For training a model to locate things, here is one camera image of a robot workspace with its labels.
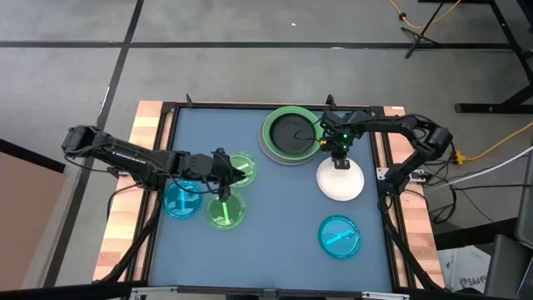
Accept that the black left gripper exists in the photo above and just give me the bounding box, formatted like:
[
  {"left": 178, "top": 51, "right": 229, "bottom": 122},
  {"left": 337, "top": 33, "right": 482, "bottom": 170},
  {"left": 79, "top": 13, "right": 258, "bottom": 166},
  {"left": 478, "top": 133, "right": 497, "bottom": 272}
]
[{"left": 206, "top": 147, "right": 247, "bottom": 203}]

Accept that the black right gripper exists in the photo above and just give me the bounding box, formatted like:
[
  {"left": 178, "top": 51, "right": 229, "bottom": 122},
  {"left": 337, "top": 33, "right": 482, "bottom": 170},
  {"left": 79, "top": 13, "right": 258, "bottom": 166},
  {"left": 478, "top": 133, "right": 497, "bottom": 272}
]
[{"left": 316, "top": 108, "right": 360, "bottom": 171}]

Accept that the translucent green small plate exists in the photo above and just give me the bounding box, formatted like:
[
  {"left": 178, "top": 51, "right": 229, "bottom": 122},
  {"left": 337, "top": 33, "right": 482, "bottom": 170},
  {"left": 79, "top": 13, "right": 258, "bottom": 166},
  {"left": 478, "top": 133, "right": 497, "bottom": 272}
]
[
  {"left": 206, "top": 189, "right": 247, "bottom": 230},
  {"left": 227, "top": 152, "right": 258, "bottom": 189}
]

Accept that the black plastic plate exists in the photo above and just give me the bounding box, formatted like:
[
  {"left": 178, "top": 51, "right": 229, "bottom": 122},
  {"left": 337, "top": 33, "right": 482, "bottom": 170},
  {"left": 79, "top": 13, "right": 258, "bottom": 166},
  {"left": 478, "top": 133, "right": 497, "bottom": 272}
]
[{"left": 269, "top": 112, "right": 317, "bottom": 156}]

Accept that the small white plastic plate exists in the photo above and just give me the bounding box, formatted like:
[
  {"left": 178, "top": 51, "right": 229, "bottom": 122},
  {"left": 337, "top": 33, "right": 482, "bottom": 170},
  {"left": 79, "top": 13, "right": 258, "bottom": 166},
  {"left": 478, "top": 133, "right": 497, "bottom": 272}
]
[{"left": 316, "top": 157, "right": 366, "bottom": 203}]

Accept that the large green plastic plate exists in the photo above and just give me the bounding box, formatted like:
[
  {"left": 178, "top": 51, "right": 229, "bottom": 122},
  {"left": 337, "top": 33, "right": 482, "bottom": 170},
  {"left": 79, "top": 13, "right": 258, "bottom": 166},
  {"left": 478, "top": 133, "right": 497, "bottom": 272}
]
[{"left": 262, "top": 105, "right": 325, "bottom": 162}]

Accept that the translucent blue small plate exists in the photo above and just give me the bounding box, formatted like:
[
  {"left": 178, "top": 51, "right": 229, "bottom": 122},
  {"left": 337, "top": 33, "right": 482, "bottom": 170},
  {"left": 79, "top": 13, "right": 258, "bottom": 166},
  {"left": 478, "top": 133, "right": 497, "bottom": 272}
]
[
  {"left": 162, "top": 178, "right": 204, "bottom": 220},
  {"left": 318, "top": 214, "right": 362, "bottom": 260}
]

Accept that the large grey plastic plate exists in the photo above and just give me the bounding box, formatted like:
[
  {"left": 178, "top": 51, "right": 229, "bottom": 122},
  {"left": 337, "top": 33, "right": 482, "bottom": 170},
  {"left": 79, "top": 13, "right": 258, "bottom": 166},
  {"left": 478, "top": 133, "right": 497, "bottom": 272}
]
[{"left": 257, "top": 107, "right": 324, "bottom": 166}]

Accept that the blue table mat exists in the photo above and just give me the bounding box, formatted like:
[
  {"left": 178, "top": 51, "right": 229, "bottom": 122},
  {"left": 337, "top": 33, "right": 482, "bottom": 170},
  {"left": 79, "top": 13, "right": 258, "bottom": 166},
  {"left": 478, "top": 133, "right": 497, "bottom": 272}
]
[{"left": 147, "top": 107, "right": 395, "bottom": 293}]

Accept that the black tripod stand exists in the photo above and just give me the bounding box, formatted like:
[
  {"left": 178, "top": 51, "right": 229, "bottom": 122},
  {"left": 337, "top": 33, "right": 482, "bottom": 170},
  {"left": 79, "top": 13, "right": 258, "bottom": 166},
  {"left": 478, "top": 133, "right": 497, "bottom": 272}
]
[{"left": 399, "top": 0, "right": 449, "bottom": 59}]

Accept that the black floor bar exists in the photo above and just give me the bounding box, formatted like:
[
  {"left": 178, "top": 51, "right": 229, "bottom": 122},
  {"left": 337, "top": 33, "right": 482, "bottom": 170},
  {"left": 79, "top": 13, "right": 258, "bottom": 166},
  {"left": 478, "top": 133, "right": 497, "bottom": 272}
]
[{"left": 432, "top": 216, "right": 520, "bottom": 251}]

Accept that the white cardboard box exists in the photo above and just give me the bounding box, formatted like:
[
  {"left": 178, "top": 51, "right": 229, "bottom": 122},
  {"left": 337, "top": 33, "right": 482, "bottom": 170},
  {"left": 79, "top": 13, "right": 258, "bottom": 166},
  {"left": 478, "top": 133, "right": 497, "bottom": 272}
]
[{"left": 436, "top": 244, "right": 492, "bottom": 293}]

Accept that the grey panel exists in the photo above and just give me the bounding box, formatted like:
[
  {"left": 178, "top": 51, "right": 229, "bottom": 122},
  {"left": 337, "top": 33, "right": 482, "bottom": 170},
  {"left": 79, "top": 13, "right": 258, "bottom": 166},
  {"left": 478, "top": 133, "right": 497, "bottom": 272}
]
[{"left": 515, "top": 143, "right": 533, "bottom": 251}]

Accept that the black edge strip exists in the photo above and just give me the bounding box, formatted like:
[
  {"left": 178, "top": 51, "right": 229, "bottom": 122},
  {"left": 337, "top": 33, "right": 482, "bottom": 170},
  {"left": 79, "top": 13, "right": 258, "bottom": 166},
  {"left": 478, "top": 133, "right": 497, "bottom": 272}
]
[{"left": 0, "top": 138, "right": 67, "bottom": 174}]

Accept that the black rig beam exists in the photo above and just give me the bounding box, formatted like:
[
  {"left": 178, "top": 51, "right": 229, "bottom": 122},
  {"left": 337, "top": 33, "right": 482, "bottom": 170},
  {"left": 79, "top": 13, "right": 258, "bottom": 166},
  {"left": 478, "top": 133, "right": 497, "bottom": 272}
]
[{"left": 0, "top": 281, "right": 533, "bottom": 300}]

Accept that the brown board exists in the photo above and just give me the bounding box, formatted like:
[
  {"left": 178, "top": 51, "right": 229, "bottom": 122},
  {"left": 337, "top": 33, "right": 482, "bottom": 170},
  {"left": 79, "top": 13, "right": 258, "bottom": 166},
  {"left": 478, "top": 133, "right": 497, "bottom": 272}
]
[{"left": 0, "top": 152, "right": 67, "bottom": 291}]

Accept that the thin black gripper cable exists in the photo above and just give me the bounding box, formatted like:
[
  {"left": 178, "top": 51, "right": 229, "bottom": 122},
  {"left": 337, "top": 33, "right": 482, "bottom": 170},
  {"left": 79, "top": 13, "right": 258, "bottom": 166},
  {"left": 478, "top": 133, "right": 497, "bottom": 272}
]
[{"left": 293, "top": 118, "right": 324, "bottom": 143}]

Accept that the black metal table frame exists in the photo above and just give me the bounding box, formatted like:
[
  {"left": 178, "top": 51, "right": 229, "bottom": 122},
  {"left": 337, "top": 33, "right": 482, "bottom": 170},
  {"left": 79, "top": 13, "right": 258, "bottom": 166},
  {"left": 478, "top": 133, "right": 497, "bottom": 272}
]
[{"left": 124, "top": 99, "right": 417, "bottom": 295}]

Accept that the black cable loop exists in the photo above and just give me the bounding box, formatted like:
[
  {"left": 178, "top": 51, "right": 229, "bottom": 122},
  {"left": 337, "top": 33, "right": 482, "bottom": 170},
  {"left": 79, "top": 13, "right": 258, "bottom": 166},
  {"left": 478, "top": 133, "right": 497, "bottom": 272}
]
[{"left": 106, "top": 182, "right": 141, "bottom": 222}]

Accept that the black cable conduit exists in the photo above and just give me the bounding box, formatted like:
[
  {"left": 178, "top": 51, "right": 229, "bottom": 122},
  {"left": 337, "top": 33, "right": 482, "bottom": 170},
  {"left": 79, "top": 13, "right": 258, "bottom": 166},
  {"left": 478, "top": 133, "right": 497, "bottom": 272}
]
[
  {"left": 381, "top": 199, "right": 445, "bottom": 292},
  {"left": 93, "top": 195, "right": 163, "bottom": 284}
]

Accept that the yellow cable with plug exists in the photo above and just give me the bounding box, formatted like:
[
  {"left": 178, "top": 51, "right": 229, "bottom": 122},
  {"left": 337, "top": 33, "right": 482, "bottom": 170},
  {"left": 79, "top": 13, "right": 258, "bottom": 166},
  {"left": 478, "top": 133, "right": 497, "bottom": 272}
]
[{"left": 449, "top": 121, "right": 533, "bottom": 164}]

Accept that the silver beam bracket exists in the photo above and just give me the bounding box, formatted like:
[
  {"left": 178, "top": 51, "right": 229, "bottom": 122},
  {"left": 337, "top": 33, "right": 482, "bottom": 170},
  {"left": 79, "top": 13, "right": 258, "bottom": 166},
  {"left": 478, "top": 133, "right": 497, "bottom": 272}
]
[
  {"left": 130, "top": 285, "right": 180, "bottom": 300},
  {"left": 361, "top": 291, "right": 411, "bottom": 300}
]

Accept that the yellow cable with black knot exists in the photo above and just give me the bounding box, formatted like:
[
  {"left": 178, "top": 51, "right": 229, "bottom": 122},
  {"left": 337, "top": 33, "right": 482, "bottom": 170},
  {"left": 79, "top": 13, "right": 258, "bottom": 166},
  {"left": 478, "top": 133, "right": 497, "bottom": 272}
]
[{"left": 386, "top": 0, "right": 462, "bottom": 30}]

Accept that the black desk leg frame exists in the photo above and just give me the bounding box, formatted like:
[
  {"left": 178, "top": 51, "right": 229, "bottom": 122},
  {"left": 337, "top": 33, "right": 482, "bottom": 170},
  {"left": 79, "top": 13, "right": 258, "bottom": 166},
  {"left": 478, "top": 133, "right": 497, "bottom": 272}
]
[{"left": 416, "top": 0, "right": 533, "bottom": 114}]

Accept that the white cable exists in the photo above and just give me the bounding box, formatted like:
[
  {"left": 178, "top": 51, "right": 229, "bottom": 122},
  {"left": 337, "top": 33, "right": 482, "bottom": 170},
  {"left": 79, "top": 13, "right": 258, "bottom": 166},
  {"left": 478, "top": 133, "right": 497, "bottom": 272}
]
[{"left": 474, "top": 145, "right": 533, "bottom": 176}]

